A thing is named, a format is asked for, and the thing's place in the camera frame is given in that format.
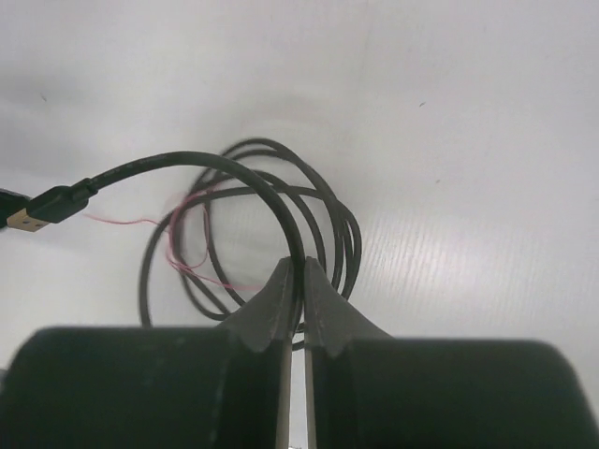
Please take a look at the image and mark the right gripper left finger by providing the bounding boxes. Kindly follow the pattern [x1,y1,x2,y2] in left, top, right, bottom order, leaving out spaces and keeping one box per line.
[1,259,294,448]

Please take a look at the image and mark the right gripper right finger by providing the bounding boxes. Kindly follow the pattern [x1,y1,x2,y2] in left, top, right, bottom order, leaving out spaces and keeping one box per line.
[304,258,598,448]

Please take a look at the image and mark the black cable bundle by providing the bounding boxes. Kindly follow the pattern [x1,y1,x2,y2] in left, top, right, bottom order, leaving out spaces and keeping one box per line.
[7,138,364,352]

